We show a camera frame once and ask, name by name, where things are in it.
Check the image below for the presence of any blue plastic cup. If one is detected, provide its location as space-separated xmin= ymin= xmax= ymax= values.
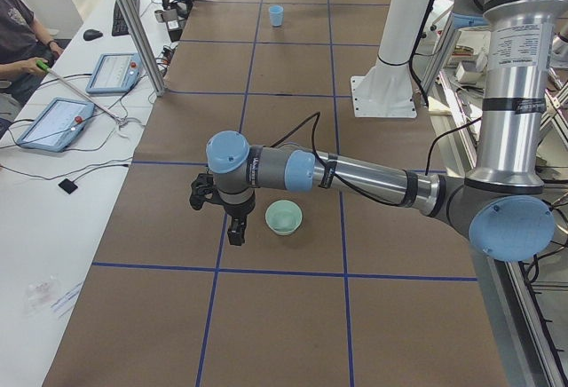
xmin=269 ymin=4 xmax=284 ymax=28

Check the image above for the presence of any clear plastic bag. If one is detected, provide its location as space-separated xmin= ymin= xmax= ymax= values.
xmin=24 ymin=275 xmax=60 ymax=316

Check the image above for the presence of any blue teach pendant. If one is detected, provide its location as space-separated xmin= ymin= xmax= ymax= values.
xmin=16 ymin=98 xmax=94 ymax=153
xmin=85 ymin=53 xmax=142 ymax=95

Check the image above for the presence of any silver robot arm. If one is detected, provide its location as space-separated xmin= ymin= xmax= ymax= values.
xmin=203 ymin=0 xmax=567 ymax=262

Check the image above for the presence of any metal reacher stick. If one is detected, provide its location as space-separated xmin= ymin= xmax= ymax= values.
xmin=35 ymin=59 xmax=142 ymax=128

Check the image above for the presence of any aluminium frame post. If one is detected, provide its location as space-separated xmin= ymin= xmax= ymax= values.
xmin=116 ymin=0 xmax=165 ymax=97

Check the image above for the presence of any black computer mouse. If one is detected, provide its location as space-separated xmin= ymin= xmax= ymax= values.
xmin=83 ymin=29 xmax=103 ymax=42

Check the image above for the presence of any green ceramic bowl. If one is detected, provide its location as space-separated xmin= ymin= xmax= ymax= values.
xmin=264 ymin=200 xmax=303 ymax=236

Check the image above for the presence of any seated person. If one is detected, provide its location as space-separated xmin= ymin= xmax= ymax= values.
xmin=1 ymin=0 xmax=64 ymax=109

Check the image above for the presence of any small black square pad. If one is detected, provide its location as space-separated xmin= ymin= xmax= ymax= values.
xmin=58 ymin=178 xmax=78 ymax=194

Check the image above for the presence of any far blue teach pendant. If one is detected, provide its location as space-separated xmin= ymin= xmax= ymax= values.
xmin=85 ymin=53 xmax=142 ymax=95

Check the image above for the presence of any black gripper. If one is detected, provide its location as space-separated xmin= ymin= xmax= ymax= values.
xmin=220 ymin=191 xmax=256 ymax=246

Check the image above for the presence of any near blue teach pendant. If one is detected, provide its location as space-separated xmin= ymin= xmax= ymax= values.
xmin=16 ymin=98 xmax=94 ymax=153

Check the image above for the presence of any black keyboard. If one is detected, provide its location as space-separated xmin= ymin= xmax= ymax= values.
xmin=111 ymin=0 xmax=140 ymax=36

